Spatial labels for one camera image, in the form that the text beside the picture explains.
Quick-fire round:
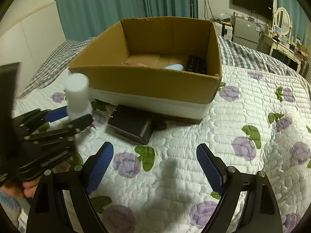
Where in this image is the white cylindrical bottle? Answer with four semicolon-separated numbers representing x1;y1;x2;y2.
65;73;92;119

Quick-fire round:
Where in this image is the black power adapter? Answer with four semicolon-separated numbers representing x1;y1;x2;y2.
108;105;155;145

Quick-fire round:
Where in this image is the light blue earbuds case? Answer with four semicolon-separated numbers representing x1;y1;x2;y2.
165;64;184;71

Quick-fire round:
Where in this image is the black keyboard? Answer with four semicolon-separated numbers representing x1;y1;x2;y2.
184;55;207;75

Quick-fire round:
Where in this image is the person's left hand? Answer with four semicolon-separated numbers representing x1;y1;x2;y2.
1;177;41;199

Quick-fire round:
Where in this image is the white floral quilt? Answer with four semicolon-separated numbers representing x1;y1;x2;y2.
11;63;311;233

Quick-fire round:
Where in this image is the brown cardboard box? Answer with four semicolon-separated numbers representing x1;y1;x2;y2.
69;17;222;124

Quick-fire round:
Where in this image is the teal curtain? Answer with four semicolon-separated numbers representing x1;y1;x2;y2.
55;0;198;41
278;0;309;45

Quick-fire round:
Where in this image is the grey checked bed sheet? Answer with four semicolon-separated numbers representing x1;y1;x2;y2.
19;37;310;99

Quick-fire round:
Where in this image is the white dressing table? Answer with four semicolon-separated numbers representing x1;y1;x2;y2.
257;32;306;73

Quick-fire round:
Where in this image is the white suitcase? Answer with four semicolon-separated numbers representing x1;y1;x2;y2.
214;22;233;41

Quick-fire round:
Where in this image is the grey mini fridge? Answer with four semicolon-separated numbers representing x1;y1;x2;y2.
232;17;259;50

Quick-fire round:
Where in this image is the white oval vanity mirror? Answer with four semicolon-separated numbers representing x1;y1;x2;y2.
273;7;293;36

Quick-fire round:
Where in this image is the teal curtain right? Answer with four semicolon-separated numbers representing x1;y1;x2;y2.
278;0;309;45

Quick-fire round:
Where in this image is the black wall television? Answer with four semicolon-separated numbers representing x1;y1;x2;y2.
232;0;273;20

